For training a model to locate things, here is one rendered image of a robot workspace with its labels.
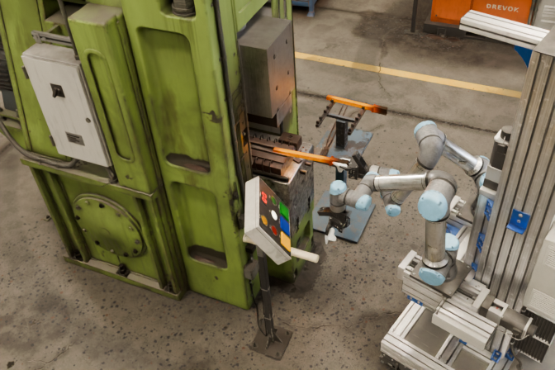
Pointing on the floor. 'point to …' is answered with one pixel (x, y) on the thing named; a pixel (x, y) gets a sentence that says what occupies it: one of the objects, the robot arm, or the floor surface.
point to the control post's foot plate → (263, 345)
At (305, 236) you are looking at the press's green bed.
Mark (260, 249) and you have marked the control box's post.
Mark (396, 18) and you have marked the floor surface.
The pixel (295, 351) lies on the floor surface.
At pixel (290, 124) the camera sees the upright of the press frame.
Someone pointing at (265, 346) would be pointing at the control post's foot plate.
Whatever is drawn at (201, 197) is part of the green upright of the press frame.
